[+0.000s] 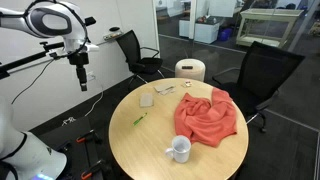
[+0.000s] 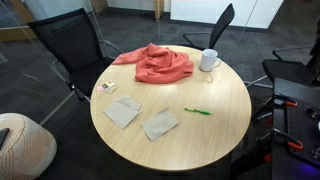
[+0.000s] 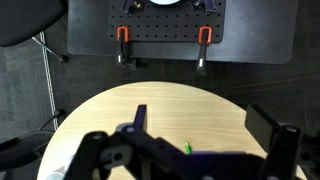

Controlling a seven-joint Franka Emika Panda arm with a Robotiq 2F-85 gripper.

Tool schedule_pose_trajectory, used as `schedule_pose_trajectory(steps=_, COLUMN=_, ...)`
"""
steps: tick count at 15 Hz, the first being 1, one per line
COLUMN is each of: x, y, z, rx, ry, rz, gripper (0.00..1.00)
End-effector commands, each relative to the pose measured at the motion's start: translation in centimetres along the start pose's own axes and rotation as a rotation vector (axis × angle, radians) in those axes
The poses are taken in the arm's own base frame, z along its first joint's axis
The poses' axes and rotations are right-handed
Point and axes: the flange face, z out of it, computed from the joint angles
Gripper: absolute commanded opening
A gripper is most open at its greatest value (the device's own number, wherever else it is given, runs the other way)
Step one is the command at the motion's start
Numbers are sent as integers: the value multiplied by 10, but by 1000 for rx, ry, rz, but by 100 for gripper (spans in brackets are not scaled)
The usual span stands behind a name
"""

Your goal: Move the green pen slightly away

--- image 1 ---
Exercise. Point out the white cylindrical stool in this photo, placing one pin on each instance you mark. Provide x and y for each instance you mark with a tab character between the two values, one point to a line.
190	69

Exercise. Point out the white wall socket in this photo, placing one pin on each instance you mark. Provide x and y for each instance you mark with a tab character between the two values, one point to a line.
90	76

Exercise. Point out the white ceramic mug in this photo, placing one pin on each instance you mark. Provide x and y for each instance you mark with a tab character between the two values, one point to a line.
181	149

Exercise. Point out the whiteboard tray with eraser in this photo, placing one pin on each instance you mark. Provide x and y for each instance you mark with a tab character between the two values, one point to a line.
113	33

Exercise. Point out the pale wooden glass cabinet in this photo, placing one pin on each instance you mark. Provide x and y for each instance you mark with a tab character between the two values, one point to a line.
266	25

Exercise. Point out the white low cabinet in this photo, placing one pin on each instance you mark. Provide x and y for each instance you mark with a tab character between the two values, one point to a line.
201	30

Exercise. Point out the green pen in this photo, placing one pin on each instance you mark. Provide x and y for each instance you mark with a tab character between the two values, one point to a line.
140	119

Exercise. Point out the black camera boom rod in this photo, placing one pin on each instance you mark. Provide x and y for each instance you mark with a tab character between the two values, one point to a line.
26	60

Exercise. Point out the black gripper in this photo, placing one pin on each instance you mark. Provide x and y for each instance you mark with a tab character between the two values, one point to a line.
78	60

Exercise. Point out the small red white box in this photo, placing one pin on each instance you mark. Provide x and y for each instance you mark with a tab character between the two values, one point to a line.
187	83

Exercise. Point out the grey rectangular pad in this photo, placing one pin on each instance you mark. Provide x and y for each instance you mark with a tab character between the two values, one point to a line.
146	100

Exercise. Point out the orange black clamp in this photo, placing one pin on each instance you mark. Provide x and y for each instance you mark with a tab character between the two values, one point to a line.
95	169
87	136

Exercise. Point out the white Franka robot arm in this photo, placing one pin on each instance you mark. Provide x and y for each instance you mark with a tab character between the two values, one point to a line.
50	21

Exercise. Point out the blue bin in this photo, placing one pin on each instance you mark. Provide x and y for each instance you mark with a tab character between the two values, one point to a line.
225	34

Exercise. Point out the orange cloth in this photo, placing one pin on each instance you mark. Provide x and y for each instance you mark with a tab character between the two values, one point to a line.
206	118

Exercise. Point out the grey flat cloth piece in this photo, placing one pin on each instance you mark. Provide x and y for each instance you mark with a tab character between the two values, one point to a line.
164	88

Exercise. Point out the black mesh office chair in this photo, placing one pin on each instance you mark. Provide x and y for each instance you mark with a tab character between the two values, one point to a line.
138	55
263	76

